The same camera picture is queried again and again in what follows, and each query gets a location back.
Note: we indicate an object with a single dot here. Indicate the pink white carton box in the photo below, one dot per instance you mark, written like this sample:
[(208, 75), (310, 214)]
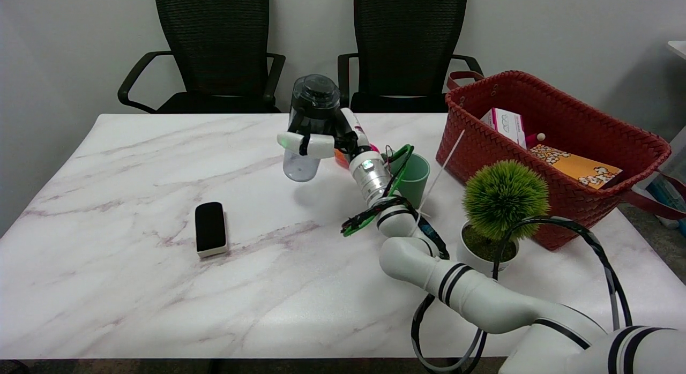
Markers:
[(506, 125)]

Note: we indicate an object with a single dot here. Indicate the green ball plant white pot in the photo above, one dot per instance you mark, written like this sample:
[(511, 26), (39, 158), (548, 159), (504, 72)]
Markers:
[(504, 197)]

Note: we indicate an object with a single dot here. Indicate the blue object on floor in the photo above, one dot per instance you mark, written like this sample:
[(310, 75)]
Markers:
[(663, 194)]

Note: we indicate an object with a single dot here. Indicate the pink stick with wooden ball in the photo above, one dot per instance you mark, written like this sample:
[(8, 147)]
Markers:
[(540, 136)]

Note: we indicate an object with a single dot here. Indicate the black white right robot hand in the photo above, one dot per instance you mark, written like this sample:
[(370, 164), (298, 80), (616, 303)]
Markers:
[(351, 138)]

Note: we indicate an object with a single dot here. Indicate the red woven basket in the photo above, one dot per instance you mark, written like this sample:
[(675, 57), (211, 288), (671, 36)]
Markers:
[(471, 143)]

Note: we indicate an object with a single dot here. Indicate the black lid clear water bottle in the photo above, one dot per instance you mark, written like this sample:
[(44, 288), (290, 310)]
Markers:
[(313, 103)]

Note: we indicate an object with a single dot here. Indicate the black mesh office chair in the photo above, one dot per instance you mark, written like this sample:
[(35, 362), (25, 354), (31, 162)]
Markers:
[(214, 42), (407, 42)]

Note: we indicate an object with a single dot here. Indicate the green plastic mug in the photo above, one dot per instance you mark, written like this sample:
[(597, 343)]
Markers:
[(418, 184)]

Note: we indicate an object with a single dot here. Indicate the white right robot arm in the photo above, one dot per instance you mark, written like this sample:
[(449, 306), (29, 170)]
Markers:
[(482, 299)]

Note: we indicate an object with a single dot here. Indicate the black whiteboard eraser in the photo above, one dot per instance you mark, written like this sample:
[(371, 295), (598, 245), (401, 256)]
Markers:
[(210, 226)]

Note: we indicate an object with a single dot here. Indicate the orange popcorn box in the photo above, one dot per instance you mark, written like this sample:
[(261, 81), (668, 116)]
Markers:
[(573, 167)]

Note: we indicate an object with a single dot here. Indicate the white side table corner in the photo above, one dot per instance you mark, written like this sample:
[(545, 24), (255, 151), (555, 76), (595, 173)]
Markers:
[(679, 48)]

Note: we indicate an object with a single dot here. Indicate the white plastic zip tie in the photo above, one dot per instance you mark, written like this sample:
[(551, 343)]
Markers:
[(445, 165)]

